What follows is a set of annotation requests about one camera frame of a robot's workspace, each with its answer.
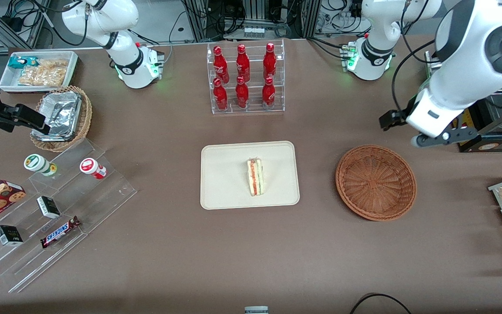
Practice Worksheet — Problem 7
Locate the triangular sandwich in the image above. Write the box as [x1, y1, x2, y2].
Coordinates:
[247, 158, 266, 197]

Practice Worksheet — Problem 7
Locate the small tan wicker basket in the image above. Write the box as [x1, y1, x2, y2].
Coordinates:
[30, 85, 93, 152]

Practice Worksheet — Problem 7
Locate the large brown wicker basket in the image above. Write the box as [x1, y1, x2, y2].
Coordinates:
[335, 144, 417, 222]

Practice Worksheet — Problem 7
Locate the beige plastic tray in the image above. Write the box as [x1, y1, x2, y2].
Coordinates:
[200, 140, 300, 210]

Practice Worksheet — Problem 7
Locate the white rectangular bin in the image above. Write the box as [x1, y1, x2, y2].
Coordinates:
[0, 51, 80, 93]

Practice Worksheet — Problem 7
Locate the aluminium foil container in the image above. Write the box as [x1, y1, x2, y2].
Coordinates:
[32, 91, 82, 141]

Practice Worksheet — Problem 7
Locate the clear bag of crackers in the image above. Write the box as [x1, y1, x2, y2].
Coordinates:
[18, 59, 68, 86]

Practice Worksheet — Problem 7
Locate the green lid snack cup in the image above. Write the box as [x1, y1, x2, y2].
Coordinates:
[24, 154, 58, 177]

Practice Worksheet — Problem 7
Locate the teal snack packet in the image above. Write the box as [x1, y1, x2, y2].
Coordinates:
[8, 57, 38, 69]

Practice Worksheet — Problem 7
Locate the red lid snack cup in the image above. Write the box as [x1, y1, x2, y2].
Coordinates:
[80, 158, 107, 180]

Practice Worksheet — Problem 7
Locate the small black box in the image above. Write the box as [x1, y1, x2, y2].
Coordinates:
[0, 225, 24, 246]
[37, 196, 61, 219]

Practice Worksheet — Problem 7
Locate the clear acrylic step display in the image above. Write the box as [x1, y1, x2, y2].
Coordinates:
[0, 139, 138, 294]

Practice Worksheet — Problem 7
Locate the Snickers chocolate bar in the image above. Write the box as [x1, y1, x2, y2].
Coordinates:
[40, 216, 81, 249]

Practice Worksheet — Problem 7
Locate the red cola bottle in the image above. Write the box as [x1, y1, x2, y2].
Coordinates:
[213, 78, 228, 111]
[236, 44, 251, 82]
[213, 46, 229, 83]
[262, 76, 276, 108]
[263, 42, 277, 81]
[235, 76, 250, 109]

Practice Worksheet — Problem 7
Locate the clear acrylic bottle rack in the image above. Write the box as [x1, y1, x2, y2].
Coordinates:
[207, 38, 285, 115]

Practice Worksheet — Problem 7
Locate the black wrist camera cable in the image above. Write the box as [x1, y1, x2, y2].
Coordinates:
[391, 41, 437, 112]

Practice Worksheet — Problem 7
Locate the black floor cable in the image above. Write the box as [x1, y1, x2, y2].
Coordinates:
[349, 293, 413, 314]

